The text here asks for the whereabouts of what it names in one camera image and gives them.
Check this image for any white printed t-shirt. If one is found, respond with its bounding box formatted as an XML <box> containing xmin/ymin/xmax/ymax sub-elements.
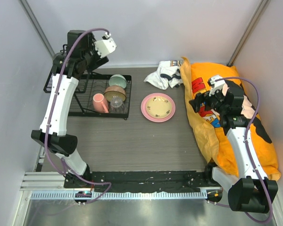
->
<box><xmin>144</xmin><ymin>60</ymin><xmax>183</xmax><ymax>90</ymax></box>

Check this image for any brown bowl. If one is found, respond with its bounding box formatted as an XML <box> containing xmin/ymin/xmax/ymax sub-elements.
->
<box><xmin>104</xmin><ymin>85</ymin><xmax>126</xmax><ymax>102</ymax></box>

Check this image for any black wire dish rack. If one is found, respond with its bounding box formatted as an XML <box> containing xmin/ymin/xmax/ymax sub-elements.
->
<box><xmin>43</xmin><ymin>67</ymin><xmax>133</xmax><ymax>121</ymax></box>

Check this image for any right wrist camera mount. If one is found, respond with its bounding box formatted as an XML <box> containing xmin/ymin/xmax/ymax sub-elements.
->
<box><xmin>208</xmin><ymin>75</ymin><xmax>225</xmax><ymax>96</ymax></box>

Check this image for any orange cartoon pillow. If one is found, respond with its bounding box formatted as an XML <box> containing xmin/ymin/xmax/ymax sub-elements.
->
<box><xmin>180</xmin><ymin>58</ymin><xmax>281</xmax><ymax>181</ymax></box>

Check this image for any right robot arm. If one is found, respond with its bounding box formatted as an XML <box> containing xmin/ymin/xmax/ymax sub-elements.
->
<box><xmin>189</xmin><ymin>75</ymin><xmax>278</xmax><ymax>213</ymax></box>

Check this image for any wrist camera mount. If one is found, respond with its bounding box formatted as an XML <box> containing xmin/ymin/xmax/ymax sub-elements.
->
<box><xmin>208</xmin><ymin>75</ymin><xmax>225</xmax><ymax>96</ymax></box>
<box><xmin>94</xmin><ymin>32</ymin><xmax>117</xmax><ymax>58</ymax></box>

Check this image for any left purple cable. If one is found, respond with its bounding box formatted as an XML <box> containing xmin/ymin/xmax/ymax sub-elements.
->
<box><xmin>44</xmin><ymin>28</ymin><xmax>112</xmax><ymax>204</ymax></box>

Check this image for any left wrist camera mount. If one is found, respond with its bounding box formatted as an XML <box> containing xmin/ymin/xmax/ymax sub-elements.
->
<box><xmin>94</xmin><ymin>32</ymin><xmax>117</xmax><ymax>58</ymax></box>

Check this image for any clear glass cup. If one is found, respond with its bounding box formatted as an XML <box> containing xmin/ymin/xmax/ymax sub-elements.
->
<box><xmin>109</xmin><ymin>97</ymin><xmax>125</xmax><ymax>114</ymax></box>

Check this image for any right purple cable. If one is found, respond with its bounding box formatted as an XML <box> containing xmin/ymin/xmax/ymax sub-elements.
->
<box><xmin>212</xmin><ymin>76</ymin><xmax>274</xmax><ymax>224</ymax></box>

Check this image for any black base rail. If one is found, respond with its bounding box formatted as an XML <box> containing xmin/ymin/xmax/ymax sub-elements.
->
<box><xmin>63</xmin><ymin>170</ymin><xmax>217</xmax><ymax>193</ymax></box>

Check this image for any pink plate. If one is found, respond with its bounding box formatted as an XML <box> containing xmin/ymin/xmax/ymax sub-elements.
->
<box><xmin>141</xmin><ymin>93</ymin><xmax>176</xmax><ymax>123</ymax></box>

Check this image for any pink mug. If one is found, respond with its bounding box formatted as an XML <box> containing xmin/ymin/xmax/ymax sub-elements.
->
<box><xmin>92</xmin><ymin>93</ymin><xmax>108</xmax><ymax>113</ymax></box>

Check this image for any white slotted cable duct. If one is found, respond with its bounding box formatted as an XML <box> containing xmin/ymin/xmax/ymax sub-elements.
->
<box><xmin>31</xmin><ymin>190</ymin><xmax>207</xmax><ymax>200</ymax></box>

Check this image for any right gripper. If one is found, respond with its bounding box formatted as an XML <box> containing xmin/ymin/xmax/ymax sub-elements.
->
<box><xmin>190</xmin><ymin>85</ymin><xmax>229</xmax><ymax>114</ymax></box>

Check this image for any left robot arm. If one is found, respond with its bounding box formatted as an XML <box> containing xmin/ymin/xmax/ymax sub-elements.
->
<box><xmin>31</xmin><ymin>28</ymin><xmax>117</xmax><ymax>188</ymax></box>

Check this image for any cream floral plate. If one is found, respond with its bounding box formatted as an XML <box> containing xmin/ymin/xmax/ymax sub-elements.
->
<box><xmin>145</xmin><ymin>96</ymin><xmax>174</xmax><ymax>119</ymax></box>

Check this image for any light green bowl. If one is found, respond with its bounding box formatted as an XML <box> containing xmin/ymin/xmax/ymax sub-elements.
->
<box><xmin>108</xmin><ymin>74</ymin><xmax>127</xmax><ymax>89</ymax></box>

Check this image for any purple cable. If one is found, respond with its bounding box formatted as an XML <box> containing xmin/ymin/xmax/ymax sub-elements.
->
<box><xmin>212</xmin><ymin>76</ymin><xmax>274</xmax><ymax>224</ymax></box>
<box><xmin>44</xmin><ymin>28</ymin><xmax>112</xmax><ymax>204</ymax></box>

